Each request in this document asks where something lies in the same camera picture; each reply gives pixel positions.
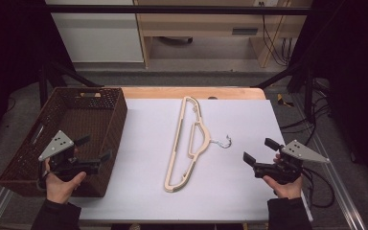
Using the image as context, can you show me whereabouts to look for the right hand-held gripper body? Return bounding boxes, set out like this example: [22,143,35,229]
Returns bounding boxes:
[253,139,331,186]

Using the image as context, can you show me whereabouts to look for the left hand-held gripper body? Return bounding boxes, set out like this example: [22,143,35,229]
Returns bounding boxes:
[37,129,102,183]

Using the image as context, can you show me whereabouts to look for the brown woven plastic basket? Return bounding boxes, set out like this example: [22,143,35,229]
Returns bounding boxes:
[0,86,128,198]

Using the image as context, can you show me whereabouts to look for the person's right hand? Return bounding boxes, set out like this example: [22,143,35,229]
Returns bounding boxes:
[262,153,303,200]

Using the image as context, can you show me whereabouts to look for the person's left hand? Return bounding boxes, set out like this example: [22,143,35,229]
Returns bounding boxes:
[44,157,87,205]

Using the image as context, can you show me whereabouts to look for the white table sheet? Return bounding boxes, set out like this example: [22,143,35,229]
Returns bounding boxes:
[68,98,314,223]

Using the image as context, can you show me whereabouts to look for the yellow and black tool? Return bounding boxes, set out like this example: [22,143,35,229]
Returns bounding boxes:
[276,93,295,108]

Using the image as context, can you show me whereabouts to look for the black metal stand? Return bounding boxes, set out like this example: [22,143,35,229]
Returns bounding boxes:
[255,61,315,123]
[37,60,104,108]

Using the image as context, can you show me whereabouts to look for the white cabinet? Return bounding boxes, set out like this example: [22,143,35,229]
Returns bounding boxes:
[45,0,145,64]

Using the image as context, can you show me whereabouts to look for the black curtain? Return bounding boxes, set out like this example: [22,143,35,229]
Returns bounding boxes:
[287,0,368,195]
[0,0,75,154]

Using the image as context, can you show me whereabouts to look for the light wooden desk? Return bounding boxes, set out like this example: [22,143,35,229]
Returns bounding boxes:
[133,0,314,69]

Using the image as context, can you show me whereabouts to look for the black floor cables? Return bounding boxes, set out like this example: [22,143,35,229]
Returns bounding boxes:
[280,80,333,147]

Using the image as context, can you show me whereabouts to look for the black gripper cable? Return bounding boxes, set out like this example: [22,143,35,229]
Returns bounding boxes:
[301,167,336,209]

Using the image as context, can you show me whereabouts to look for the black hanging wall cables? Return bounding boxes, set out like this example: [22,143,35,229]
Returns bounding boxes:
[259,1,293,67]

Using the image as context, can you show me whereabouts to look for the grey drawer handle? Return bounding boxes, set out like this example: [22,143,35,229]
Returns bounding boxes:
[232,28,259,35]

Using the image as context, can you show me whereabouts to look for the black horizontal frame bar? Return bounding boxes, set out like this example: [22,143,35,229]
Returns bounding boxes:
[42,4,312,16]

